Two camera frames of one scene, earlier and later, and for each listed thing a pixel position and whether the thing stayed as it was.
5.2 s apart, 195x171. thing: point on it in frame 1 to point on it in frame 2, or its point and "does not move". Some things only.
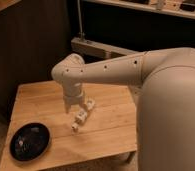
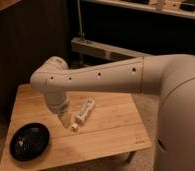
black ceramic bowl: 29,142 does not move
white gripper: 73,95 to 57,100
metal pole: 81,34 does not move
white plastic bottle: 82,114 does not move
